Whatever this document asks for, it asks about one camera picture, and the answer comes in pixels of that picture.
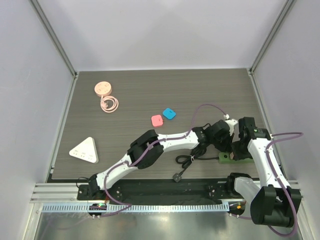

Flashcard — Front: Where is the pink coiled cable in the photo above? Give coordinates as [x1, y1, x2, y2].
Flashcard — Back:
[99, 96, 120, 114]

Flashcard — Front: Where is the pink round power socket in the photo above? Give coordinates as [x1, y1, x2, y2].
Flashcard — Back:
[94, 81, 113, 97]

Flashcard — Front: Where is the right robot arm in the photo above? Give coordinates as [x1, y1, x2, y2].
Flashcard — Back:
[225, 117, 302, 228]

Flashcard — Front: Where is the pink red plug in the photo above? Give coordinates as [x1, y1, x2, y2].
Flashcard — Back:
[151, 114, 164, 128]

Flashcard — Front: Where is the white triangular power socket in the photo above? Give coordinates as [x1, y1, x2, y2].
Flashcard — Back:
[68, 137, 99, 164]

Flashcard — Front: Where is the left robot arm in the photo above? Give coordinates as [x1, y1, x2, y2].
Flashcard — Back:
[88, 119, 238, 200]

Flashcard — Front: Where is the white slotted cable duct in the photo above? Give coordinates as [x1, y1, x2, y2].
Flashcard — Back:
[42, 202, 230, 213]

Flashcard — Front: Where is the green power strip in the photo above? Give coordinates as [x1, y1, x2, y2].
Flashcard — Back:
[218, 152, 254, 165]

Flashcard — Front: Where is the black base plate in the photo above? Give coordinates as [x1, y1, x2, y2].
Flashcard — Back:
[74, 178, 256, 201]

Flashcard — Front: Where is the blue plug adapter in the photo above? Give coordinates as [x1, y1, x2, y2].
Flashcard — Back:
[162, 108, 176, 120]

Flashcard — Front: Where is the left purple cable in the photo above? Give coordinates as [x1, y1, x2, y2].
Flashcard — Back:
[102, 104, 230, 217]

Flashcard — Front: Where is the black coiled power cable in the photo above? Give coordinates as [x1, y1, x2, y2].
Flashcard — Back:
[172, 146, 221, 183]

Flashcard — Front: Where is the aluminium frame rail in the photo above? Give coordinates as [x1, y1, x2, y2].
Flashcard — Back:
[30, 181, 305, 204]

